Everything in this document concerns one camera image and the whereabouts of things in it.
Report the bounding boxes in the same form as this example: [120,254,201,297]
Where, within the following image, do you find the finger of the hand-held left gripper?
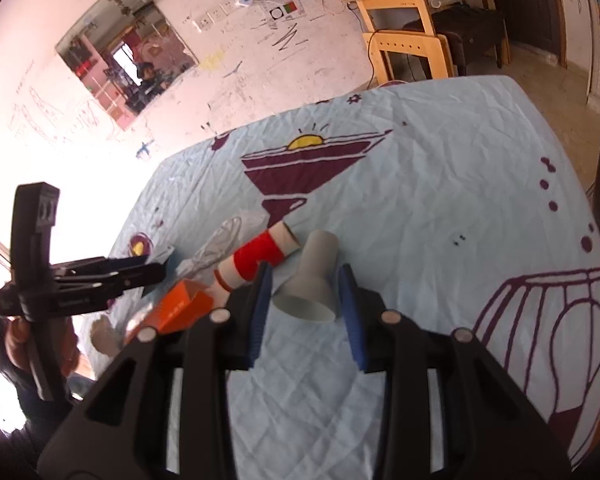
[55,255,151,277]
[57,262,166,297]

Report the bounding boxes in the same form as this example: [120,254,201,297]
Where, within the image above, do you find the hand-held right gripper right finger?
[336,263,573,480]

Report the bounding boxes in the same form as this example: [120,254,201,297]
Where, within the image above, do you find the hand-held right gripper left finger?
[37,261,276,480]

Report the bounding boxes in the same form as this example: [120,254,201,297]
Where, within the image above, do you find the grey paper cup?
[272,230,340,323]

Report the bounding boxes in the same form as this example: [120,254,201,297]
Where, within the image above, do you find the person's left hand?
[2,317,81,376]

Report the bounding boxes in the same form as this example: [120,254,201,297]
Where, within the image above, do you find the cardboard tube with red band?
[211,224,301,306]

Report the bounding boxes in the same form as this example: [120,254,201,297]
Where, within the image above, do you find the orange cardboard box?
[125,280,216,346]

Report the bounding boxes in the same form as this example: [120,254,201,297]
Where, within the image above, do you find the white crumpled tissue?
[90,317,126,358]

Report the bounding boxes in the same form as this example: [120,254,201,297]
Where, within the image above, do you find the clear plastic wrapper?
[175,210,271,281]

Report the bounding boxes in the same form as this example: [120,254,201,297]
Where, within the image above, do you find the light blue printed tablecloth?
[77,75,600,480]

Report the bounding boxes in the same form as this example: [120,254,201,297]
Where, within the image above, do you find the light wooden stool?
[362,32,453,86]

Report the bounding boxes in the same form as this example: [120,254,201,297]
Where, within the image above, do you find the brown office chair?
[402,5,506,78]

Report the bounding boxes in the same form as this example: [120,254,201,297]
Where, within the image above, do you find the dark brown door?
[480,0,568,68]

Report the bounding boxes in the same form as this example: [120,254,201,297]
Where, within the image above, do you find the interior wall window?
[55,0,201,132]

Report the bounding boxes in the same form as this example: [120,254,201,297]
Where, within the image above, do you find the white wall sockets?
[197,0,237,31]

